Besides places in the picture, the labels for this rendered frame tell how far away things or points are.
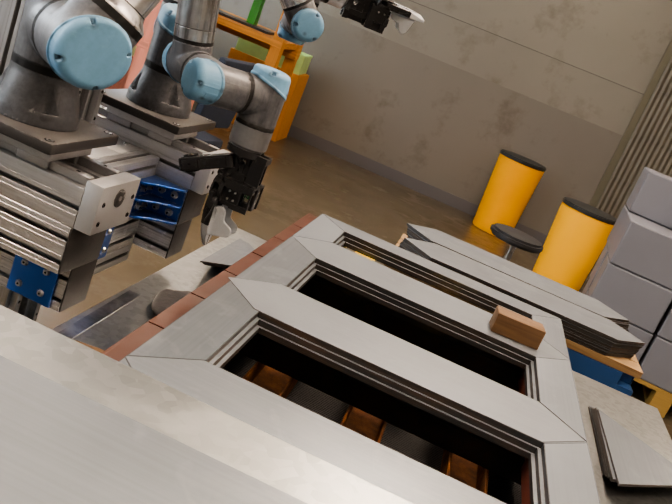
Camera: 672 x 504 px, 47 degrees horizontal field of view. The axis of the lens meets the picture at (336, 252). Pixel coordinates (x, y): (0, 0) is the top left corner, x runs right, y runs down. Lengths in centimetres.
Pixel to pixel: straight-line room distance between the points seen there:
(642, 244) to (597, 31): 380
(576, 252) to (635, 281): 159
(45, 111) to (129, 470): 95
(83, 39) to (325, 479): 80
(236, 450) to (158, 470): 11
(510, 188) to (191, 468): 703
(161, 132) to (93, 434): 132
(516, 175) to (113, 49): 644
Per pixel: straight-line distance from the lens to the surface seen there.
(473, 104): 805
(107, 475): 55
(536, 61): 806
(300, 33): 186
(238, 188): 148
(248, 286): 154
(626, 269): 466
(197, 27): 149
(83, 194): 137
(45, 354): 71
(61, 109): 142
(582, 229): 617
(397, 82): 813
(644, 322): 473
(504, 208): 757
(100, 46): 126
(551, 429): 153
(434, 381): 147
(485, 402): 150
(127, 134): 188
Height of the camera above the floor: 140
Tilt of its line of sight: 16 degrees down
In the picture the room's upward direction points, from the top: 22 degrees clockwise
